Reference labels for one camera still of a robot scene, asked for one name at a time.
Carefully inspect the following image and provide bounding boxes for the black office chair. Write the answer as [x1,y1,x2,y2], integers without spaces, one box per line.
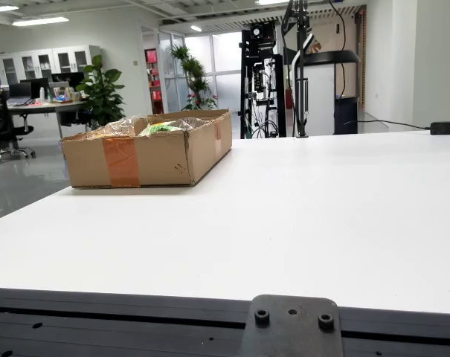
[0,80,37,164]

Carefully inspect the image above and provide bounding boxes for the clear plastic wrap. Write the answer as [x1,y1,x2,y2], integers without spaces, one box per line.
[86,115,215,141]

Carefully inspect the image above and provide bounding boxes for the black aluminium rail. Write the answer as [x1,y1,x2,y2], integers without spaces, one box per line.
[0,286,450,357]

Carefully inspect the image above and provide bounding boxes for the broad leaf potted plant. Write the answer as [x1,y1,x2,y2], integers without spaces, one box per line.
[75,54,126,129]

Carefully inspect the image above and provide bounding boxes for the black pole stand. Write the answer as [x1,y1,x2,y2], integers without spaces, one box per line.
[282,0,315,138]

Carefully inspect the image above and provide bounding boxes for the black mounting plate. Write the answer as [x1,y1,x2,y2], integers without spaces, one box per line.
[239,294,344,357]

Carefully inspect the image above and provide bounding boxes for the tall slim potted plant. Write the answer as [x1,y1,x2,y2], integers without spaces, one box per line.
[170,44,219,112]

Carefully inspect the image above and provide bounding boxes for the green white snack bag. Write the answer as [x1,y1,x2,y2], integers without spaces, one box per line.
[138,121,182,138]

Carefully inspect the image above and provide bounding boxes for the red display shelf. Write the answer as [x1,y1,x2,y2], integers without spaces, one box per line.
[144,48,164,115]

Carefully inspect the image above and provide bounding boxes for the dark blue bin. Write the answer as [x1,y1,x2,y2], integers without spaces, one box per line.
[334,95,359,135]

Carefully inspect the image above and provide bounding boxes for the long ceiling light panel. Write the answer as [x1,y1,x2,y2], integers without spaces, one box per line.
[11,16,70,28]

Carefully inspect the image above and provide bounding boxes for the black equipment rack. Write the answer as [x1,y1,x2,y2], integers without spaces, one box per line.
[238,20,288,140]

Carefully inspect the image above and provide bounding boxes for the white cabinet with black top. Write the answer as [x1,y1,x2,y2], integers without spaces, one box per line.
[301,50,361,136]

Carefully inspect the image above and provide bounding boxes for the white glass door wall cabinets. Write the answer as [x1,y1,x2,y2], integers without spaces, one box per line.
[0,45,101,87]

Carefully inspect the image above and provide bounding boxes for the black computer monitor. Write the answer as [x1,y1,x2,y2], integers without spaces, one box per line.
[8,77,51,99]

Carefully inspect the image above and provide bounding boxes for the hanging black cable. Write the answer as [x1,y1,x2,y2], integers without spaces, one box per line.
[328,0,349,98]

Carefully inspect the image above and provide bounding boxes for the open cardboard box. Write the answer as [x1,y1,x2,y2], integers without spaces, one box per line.
[60,109,233,190]

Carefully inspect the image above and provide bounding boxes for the black power cable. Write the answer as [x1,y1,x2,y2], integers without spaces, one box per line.
[342,119,432,130]

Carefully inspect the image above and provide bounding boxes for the grey office desk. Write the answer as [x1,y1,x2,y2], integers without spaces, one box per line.
[7,99,89,140]

